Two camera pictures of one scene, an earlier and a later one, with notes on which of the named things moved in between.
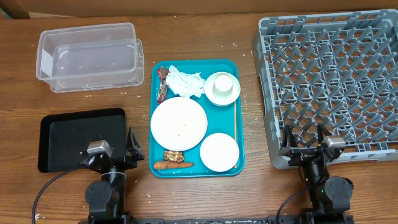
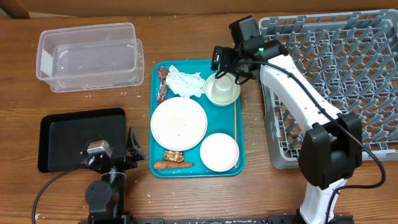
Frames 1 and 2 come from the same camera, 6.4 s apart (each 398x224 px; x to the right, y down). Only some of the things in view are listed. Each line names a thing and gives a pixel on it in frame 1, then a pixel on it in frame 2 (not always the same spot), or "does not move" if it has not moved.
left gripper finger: [134, 147] does not move
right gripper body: [301, 155] to [236, 67]
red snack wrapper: [163, 87] does not move
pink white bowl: [219, 152] does not move
